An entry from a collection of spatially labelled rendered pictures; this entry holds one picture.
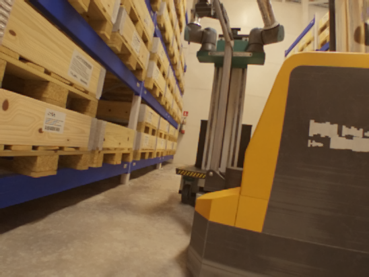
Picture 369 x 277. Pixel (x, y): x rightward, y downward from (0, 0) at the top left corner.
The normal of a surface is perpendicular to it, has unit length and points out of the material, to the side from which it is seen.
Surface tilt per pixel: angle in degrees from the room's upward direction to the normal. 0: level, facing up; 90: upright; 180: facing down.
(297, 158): 90
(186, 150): 90
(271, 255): 90
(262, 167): 90
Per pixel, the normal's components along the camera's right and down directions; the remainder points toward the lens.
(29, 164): -0.07, -0.07
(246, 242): -0.37, -0.11
